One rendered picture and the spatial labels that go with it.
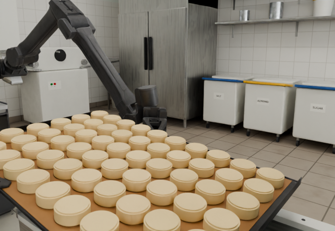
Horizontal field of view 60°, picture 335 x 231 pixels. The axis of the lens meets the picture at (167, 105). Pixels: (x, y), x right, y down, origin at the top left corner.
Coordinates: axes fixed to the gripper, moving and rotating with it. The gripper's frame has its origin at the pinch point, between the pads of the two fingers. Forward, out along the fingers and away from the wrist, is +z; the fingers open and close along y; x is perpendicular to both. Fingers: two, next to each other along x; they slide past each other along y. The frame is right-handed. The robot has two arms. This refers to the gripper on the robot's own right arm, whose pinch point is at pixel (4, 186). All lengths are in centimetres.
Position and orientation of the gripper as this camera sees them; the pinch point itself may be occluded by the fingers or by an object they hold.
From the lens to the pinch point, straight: 56.6
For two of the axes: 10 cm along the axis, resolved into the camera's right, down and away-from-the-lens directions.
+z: 9.9, 0.1, 1.0
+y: 0.4, -9.7, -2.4
